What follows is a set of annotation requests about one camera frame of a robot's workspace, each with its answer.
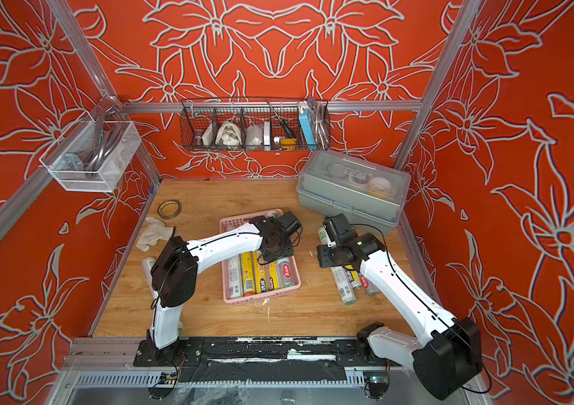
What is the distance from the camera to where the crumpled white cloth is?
3.26 feet

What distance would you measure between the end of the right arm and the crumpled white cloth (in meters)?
0.67

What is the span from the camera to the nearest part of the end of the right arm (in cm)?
54
